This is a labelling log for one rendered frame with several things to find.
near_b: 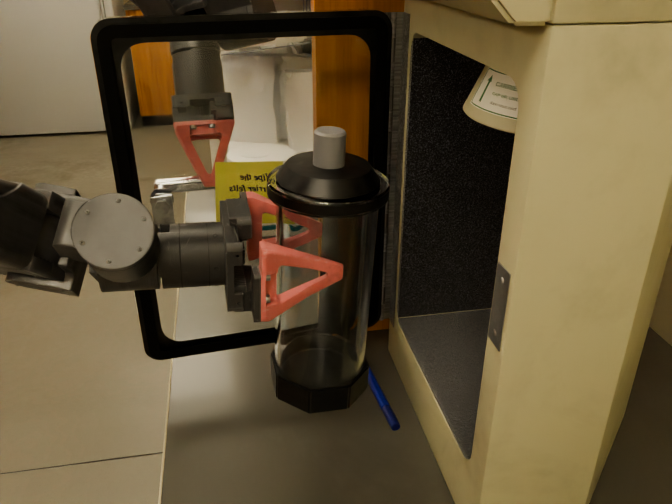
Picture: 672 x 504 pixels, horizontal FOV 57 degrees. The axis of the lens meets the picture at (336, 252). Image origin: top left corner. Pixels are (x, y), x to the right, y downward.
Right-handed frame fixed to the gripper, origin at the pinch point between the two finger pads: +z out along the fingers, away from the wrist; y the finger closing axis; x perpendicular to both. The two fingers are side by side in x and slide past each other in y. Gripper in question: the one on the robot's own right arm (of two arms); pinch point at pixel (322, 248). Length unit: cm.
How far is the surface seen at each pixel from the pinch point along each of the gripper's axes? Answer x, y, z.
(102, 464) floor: 122, 102, -43
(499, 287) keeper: -2.3, -12.8, 11.3
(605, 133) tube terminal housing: -15.0, -14.7, 15.7
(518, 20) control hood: -21.9, -14.5, 8.0
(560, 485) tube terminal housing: 18.3, -14.8, 20.3
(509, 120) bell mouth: -13.3, -5.1, 13.8
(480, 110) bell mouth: -13.3, -1.8, 12.8
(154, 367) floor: 122, 149, -29
